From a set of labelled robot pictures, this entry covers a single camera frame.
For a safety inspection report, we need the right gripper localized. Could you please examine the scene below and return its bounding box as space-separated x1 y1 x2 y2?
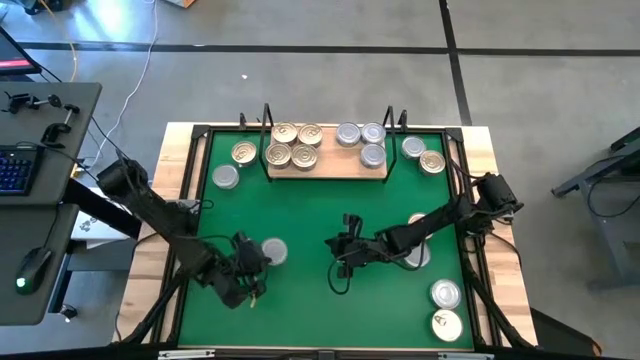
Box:
324 229 391 280

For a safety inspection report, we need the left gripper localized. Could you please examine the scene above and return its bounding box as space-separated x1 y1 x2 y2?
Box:
212 237 275 310

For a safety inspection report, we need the green tuna can silver lid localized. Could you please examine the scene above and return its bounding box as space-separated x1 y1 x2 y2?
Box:
359 142 388 170
430 278 463 311
400 135 428 161
360 120 388 147
335 121 363 149
402 241 432 269
260 237 290 267
211 163 241 190

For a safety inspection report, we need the blue salmon can gold lid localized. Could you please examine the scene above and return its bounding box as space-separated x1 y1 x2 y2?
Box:
407 212 435 240
264 142 294 170
290 143 319 172
271 120 300 147
230 140 259 168
297 121 325 149
418 149 447 176
431 309 465 344

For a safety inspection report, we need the green table mat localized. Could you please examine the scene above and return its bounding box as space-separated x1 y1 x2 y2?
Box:
177 127 475 350

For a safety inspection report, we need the black desk support beam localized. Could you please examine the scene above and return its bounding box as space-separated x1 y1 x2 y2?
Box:
64 177 146 239

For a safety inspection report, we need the white printed box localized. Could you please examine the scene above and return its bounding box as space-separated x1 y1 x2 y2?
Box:
69 187 139 251

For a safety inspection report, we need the dark grey desk top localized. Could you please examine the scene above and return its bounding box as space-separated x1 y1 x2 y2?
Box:
0 203 81 326
0 81 103 207

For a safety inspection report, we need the black computer mouse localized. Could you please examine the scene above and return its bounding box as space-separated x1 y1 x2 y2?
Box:
14 246 54 296

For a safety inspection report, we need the black desk clamp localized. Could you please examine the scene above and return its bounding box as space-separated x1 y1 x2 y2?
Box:
2 92 64 114
39 103 81 149

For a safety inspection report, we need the black keyboard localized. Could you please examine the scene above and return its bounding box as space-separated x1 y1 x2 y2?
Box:
0 144 42 196

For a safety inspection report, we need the grey metal stand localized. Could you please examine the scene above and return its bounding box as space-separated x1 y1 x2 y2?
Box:
549 127 640 296

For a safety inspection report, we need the black monitor red glow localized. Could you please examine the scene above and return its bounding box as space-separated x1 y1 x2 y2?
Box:
0 24 44 77

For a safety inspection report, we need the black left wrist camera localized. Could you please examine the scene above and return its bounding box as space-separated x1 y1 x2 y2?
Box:
234 230 261 259

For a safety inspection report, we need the wooden shelf black metal frame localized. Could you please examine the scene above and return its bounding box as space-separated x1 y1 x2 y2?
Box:
257 102 401 184

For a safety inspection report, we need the black metal rig frame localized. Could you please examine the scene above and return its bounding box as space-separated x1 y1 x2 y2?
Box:
112 122 539 360

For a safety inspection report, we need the white floor cable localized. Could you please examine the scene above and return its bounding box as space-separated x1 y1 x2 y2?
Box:
89 0 160 171

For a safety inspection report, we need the orange cable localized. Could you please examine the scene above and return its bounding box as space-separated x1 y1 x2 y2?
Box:
40 0 79 82

